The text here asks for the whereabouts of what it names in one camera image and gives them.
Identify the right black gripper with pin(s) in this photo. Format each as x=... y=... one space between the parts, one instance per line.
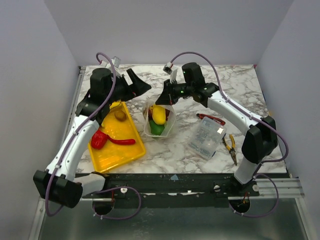
x=170 y=90

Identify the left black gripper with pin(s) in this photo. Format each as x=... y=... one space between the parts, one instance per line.
x=138 y=87

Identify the dark red apple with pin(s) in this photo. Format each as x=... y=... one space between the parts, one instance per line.
x=167 y=113
x=149 y=112

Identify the clear zip top bag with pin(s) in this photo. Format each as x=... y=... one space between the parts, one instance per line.
x=170 y=124

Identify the green bell pepper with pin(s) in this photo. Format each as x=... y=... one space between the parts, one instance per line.
x=156 y=129

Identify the dark red apple front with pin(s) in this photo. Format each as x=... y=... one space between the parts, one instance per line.
x=167 y=113

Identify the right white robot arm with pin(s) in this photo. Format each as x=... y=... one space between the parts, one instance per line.
x=259 y=136

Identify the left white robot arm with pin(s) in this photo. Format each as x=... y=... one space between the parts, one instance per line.
x=58 y=182

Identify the red black utility knife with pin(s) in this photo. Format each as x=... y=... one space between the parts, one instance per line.
x=216 y=119

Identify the yellow plastic tray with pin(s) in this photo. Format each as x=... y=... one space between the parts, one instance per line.
x=113 y=155

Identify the red chili pepper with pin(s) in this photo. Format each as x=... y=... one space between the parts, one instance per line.
x=123 y=142

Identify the clear plastic parts box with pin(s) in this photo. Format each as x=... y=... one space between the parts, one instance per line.
x=206 y=138

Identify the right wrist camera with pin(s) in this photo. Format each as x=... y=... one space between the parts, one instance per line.
x=171 y=70

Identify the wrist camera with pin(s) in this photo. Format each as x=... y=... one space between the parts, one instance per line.
x=116 y=63
x=171 y=70

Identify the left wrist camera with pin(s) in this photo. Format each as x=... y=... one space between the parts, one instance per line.
x=116 y=63

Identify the yellow handled pliers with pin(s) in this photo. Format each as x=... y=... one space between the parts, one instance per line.
x=231 y=149

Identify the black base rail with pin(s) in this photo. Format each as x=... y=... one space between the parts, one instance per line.
x=191 y=190

